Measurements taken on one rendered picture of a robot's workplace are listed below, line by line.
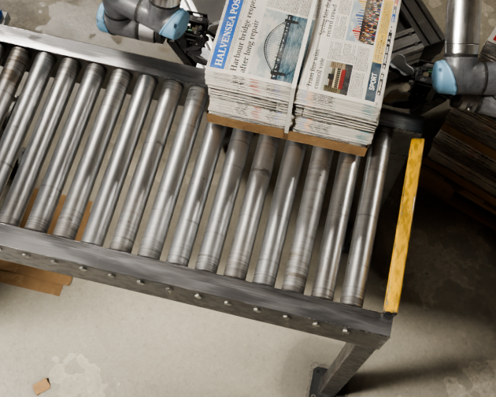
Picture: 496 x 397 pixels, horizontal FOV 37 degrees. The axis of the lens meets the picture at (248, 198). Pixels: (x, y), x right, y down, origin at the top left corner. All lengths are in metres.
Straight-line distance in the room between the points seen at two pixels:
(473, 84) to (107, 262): 0.90
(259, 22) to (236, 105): 0.19
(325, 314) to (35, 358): 1.13
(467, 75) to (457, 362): 1.07
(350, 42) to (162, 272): 0.63
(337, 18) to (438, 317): 1.19
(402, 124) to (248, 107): 0.39
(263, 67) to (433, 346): 1.24
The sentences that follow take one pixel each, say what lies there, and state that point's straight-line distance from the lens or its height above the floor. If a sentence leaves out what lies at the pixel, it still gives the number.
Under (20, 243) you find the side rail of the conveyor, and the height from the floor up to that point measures 0.80.
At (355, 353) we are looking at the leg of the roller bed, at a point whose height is 0.60.
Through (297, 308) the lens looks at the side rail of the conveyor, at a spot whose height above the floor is 0.80.
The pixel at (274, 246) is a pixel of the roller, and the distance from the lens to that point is 1.62.
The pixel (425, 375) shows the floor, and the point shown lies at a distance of 2.43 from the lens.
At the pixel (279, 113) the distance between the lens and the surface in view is 1.64.
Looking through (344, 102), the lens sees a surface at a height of 1.02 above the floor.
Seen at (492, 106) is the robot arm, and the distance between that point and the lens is 1.84.
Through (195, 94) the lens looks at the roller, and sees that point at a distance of 1.78.
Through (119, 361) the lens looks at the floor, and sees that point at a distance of 2.38.
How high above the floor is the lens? 2.31
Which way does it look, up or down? 66 degrees down
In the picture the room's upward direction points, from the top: 5 degrees clockwise
